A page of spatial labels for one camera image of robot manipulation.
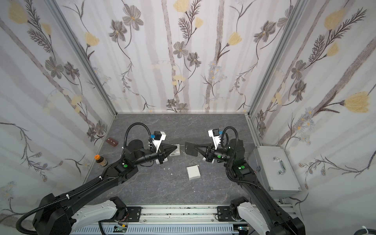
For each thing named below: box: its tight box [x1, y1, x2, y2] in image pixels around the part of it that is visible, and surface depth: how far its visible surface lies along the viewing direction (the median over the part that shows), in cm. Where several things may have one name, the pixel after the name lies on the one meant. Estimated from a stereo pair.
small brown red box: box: [105, 137, 119, 147], surface depth 103 cm
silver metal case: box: [247, 145, 303, 199], surface depth 76 cm
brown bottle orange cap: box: [94, 154, 108, 167], surface depth 89 cm
